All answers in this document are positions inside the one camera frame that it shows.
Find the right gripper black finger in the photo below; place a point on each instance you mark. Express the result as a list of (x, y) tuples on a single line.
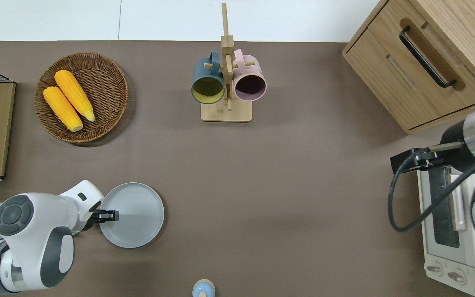
[(435, 163), (400, 163)]

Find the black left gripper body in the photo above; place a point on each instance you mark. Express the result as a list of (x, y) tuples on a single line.
[(91, 220)]

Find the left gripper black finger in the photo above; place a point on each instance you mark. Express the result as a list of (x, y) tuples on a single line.
[(114, 215)]

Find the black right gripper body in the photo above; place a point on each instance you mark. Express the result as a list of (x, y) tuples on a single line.
[(458, 152)]

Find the gray plate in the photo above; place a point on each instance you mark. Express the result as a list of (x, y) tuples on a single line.
[(138, 222)]

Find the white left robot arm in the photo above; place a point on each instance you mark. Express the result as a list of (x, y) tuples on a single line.
[(35, 231)]

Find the wooden cabinet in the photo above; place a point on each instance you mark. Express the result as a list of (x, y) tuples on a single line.
[(386, 74)]

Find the white toaster oven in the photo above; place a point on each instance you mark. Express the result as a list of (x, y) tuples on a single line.
[(439, 264)]

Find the blue call bell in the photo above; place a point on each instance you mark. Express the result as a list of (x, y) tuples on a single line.
[(203, 288)]

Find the yellow corn cob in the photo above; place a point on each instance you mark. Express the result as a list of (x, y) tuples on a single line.
[(74, 95), (62, 108)]

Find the round wicker basket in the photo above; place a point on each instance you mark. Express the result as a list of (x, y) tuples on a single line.
[(105, 86)]

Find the wooden mug tree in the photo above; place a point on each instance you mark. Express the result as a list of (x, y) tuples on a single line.
[(226, 111)]

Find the dark blue mug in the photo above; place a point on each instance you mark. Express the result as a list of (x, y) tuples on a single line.
[(208, 88)]

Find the pink mug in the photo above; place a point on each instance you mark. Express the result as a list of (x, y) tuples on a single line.
[(250, 84)]

